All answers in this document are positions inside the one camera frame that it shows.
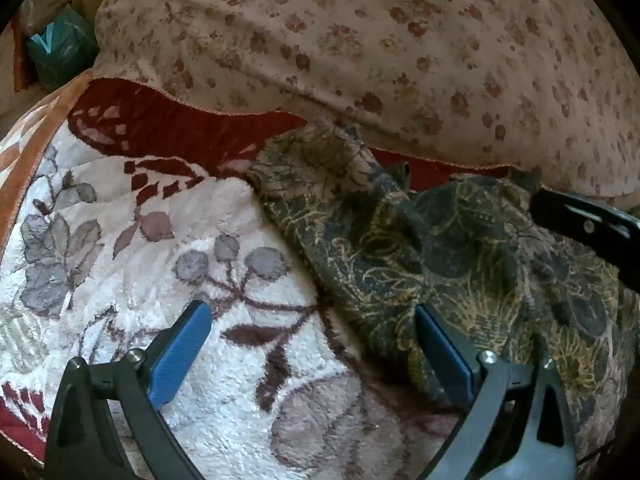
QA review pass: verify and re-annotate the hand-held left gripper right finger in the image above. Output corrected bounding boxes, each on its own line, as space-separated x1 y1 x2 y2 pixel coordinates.
414 304 579 480

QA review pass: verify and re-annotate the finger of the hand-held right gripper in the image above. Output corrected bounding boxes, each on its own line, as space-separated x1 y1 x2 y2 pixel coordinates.
529 187 640 295

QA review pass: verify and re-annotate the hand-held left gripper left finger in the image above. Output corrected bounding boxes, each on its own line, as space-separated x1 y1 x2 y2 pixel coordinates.
44 300 214 480

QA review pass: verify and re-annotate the dark paisley patterned garment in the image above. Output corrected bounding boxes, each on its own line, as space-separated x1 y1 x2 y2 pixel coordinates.
246 117 632 463

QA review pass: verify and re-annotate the red and white floral blanket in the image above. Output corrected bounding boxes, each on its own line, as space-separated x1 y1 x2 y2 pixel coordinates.
0 71 516 480

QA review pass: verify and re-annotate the beige floral pillow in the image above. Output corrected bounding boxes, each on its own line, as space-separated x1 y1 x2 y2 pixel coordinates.
92 0 640 198

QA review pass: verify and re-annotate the teal plastic bag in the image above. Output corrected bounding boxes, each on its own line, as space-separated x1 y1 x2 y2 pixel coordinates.
26 6 101 90

